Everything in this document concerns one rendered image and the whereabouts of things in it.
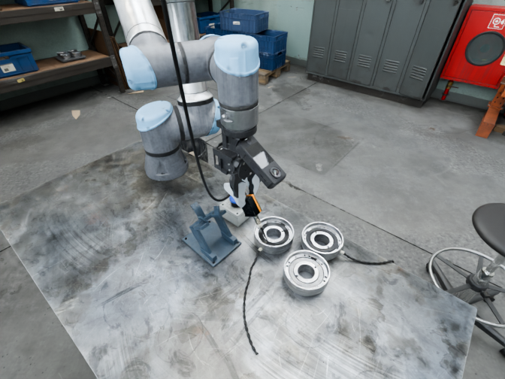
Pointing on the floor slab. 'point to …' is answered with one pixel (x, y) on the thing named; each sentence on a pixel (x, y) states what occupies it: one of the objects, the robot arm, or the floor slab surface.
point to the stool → (494, 217)
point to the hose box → (478, 50)
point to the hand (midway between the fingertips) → (248, 201)
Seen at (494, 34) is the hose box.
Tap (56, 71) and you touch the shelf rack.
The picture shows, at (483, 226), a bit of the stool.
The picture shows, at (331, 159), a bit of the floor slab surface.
